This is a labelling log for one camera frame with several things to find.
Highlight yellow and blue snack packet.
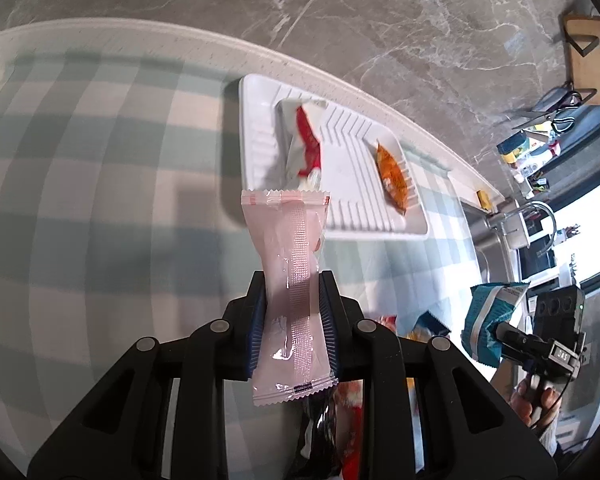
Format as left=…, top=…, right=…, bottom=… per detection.
left=405, top=310, right=453, bottom=343

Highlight grey scissors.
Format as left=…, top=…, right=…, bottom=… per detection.
left=511, top=105, right=578, bottom=134

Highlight black snack packet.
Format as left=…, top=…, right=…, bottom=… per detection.
left=285, top=394, right=343, bottom=480

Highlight white and red snack packet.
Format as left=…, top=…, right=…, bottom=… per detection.
left=275, top=99, right=329, bottom=193

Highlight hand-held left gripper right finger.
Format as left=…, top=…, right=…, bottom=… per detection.
left=319, top=271, right=561, bottom=480

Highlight person's right hand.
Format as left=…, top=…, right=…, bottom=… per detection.
left=510, top=379, right=564, bottom=430

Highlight steel sink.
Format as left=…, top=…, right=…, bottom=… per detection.
left=466, top=205, right=523, bottom=286

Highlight orange snack packet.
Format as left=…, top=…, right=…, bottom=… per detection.
left=375, top=141, right=410, bottom=217

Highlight pink snack packet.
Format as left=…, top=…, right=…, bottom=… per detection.
left=241, top=188, right=340, bottom=406

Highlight cluttered kitchen items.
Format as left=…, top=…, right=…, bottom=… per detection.
left=496, top=127, right=562, bottom=197

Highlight metal faucet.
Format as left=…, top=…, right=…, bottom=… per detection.
left=500, top=201, right=558, bottom=257

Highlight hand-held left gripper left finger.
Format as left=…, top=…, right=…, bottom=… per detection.
left=27, top=271, right=270, bottom=480

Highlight white plastic tray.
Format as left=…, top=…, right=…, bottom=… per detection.
left=237, top=74, right=429, bottom=241

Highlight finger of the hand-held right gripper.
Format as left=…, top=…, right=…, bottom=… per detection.
left=495, top=321, right=536, bottom=358

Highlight blue and white snack packet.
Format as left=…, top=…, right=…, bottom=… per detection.
left=460, top=281, right=531, bottom=367

